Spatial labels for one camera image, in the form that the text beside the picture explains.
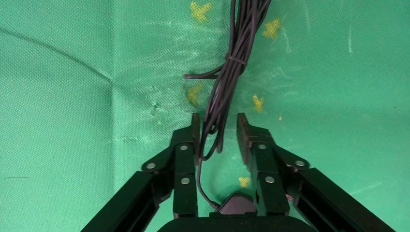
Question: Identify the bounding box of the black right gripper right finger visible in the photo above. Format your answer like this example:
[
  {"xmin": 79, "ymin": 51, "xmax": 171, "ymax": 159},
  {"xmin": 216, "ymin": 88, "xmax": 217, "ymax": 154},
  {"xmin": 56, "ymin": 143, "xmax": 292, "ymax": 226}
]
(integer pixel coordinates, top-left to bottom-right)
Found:
[{"xmin": 236, "ymin": 113, "xmax": 396, "ymax": 232}]

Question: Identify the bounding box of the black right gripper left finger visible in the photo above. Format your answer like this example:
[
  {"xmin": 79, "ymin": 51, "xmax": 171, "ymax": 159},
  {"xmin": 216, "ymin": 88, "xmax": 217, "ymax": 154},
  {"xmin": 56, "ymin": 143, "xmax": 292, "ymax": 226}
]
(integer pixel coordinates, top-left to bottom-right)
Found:
[{"xmin": 80, "ymin": 113, "xmax": 202, "ymax": 232}]

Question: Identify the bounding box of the black wired computer mouse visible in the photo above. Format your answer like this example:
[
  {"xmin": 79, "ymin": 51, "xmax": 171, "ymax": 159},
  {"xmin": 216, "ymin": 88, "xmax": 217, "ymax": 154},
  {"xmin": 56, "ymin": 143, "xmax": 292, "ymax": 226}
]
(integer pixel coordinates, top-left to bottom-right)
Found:
[{"xmin": 183, "ymin": 0, "xmax": 272, "ymax": 216}]

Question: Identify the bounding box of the green table cloth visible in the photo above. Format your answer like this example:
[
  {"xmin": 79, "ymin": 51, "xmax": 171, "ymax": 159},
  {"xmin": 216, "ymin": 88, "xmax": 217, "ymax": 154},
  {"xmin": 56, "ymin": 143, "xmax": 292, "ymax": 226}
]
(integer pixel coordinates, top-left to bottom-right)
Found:
[{"xmin": 0, "ymin": 0, "xmax": 410, "ymax": 232}]

